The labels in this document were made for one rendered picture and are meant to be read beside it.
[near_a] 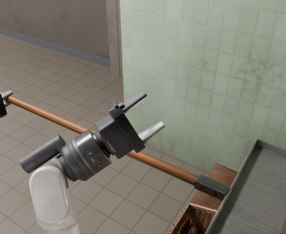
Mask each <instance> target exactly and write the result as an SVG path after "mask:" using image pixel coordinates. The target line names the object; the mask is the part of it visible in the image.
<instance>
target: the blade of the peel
mask: <svg viewBox="0 0 286 234"><path fill-rule="evenodd" d="M285 218H286V150H285V149H282V148H280V147H277V146H275V145H272V144H270V143H267V142H265V141H262V140H260V139H256V141H255V143H254V144H253V146H252V148H251V150H250V152H249V153H248V155H247V157H246V159H245V161H244V163H243V165H242V167H241V168H240V170H239V172H238V174H237V176H236V178H235V179H234V181H233V183H232V185H231V187H230V188H229V190H228V192H227V194H226V196H225V198H224V199H223V201H222V203H221V205H220V207H219V208H218V210H217V212H216V214H215V216H214V218H213V219H212V221H211V223H210V225H209V227H208V228H207V230H206V232H205V234H280V232H281V230H282V227H283V224H284V221H285Z"/></svg>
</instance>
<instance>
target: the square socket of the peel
mask: <svg viewBox="0 0 286 234"><path fill-rule="evenodd" d="M194 187H195V189H197V190H199V191H201V192H203V193H206V194H208V195H210V196H212V197H215V198H217V199H219V200H221V201H223V199H224V198H225V196H226V194H227V192H228V190H229V186H227V185H225V184H223V183H220V182H218V181H216V180H213V179H211V178H208V177H206V176H204V175H201V174H199V175H198V177H197V179H196V180H195V184H194Z"/></svg>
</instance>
